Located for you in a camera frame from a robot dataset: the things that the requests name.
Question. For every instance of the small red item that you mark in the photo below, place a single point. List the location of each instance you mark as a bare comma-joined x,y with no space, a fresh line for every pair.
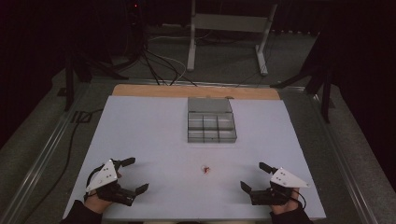
205,169

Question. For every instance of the person's right hand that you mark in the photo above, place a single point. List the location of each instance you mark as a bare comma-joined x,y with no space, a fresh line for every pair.
285,209

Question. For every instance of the clear plastic compartment box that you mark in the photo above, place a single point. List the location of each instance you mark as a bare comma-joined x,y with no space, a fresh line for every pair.
211,123

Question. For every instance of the black tripod stand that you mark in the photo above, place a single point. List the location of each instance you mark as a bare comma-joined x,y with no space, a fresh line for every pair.
317,81
84,67

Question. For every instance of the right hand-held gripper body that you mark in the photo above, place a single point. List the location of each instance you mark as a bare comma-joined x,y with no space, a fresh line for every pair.
281,183

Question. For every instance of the person's left hand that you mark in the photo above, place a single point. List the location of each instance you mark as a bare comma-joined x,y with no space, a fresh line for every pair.
95,203

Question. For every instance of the metal floor rail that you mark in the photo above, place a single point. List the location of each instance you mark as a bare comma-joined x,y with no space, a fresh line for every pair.
345,165
37,161

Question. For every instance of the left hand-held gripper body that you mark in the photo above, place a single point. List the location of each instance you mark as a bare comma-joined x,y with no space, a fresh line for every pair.
104,178

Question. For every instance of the white metal stand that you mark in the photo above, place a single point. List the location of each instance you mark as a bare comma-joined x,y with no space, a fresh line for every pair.
229,23

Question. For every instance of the white table sheet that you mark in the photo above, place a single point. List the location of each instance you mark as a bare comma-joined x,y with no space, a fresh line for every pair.
155,140

